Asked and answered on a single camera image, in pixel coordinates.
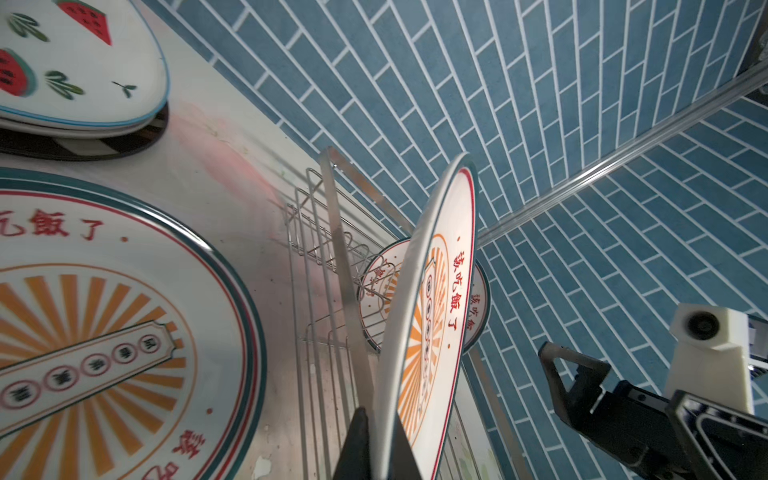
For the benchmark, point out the metal wire dish rack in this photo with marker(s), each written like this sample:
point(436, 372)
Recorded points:
point(331, 239)

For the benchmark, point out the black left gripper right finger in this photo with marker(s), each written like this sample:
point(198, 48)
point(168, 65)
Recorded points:
point(403, 465)

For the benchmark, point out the dark mosaic rim plate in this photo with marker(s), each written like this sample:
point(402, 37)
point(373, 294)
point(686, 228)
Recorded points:
point(81, 150)

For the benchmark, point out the aluminium corner post right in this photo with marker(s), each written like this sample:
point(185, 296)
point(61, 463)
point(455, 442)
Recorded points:
point(750, 80)

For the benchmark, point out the watermelon print plate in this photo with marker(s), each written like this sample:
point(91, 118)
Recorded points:
point(80, 64)

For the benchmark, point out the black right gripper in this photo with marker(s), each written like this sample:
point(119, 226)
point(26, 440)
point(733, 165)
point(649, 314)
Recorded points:
point(630, 432)

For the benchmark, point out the sunburst red text plate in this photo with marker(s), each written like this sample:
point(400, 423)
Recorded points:
point(130, 347)

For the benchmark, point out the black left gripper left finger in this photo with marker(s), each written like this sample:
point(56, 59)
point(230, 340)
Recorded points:
point(354, 459)

